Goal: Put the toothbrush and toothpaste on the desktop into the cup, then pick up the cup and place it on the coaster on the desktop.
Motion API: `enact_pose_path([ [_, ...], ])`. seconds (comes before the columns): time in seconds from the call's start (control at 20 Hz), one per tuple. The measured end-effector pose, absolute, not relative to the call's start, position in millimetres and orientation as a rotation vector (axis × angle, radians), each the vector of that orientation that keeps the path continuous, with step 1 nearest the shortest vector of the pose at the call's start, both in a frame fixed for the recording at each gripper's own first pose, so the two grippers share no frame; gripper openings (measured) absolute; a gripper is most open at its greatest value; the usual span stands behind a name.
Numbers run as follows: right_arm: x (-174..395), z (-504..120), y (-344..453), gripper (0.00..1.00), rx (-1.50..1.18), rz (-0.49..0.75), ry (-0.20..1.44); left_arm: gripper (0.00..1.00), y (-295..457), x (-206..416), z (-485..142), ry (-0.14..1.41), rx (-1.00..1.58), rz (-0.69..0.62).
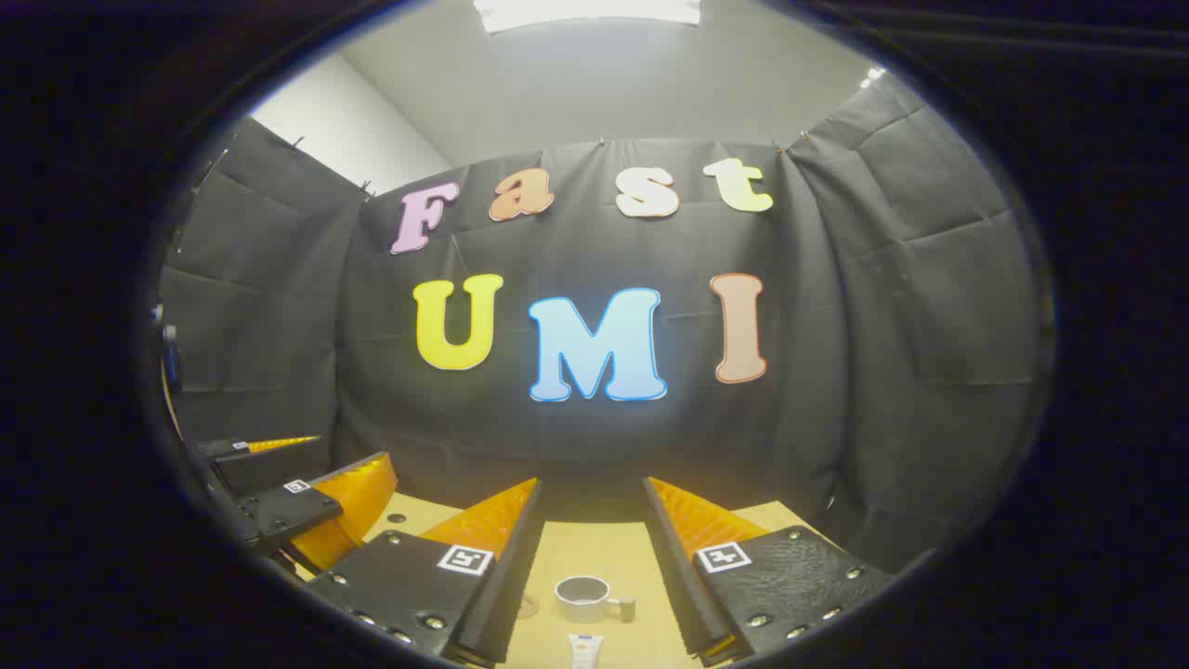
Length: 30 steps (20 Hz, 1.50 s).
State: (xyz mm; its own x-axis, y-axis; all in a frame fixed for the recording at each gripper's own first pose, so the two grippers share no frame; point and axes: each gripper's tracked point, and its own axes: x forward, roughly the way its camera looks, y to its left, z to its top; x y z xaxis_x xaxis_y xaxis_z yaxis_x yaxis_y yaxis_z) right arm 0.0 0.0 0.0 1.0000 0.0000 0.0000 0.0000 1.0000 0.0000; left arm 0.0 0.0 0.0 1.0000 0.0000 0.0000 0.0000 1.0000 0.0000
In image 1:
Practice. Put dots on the wooden desktop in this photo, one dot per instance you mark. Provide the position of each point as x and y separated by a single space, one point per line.
567 548

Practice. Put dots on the small ceiling light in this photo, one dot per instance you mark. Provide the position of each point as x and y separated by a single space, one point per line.
871 78

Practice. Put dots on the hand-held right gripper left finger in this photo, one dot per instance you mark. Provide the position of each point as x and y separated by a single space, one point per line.
509 585

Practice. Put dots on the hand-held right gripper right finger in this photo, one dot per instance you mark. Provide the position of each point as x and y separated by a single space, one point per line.
671 576

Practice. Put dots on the ceiling light panel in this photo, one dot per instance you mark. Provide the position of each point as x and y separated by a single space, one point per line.
585 11

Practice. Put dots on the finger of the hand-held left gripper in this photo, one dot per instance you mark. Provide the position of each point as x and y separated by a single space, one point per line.
223 450
288 511

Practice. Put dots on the round cork coaster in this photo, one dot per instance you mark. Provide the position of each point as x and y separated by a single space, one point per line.
529 609

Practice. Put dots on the white toothpaste tube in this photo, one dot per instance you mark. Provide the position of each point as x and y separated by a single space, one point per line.
585 653

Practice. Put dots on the black backdrop cloth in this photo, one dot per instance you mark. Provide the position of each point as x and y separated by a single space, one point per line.
576 242

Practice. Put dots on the white cup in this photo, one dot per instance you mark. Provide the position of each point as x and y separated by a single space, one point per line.
581 604

